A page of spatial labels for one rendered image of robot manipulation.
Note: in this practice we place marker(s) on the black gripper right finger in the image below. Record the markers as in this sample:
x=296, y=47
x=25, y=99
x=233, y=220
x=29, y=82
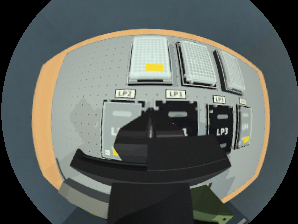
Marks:
x=163, y=127

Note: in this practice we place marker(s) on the grey button panel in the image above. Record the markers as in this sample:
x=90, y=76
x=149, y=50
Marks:
x=90, y=200

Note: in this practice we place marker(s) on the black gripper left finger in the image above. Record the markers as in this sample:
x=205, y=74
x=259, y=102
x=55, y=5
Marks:
x=137, y=127

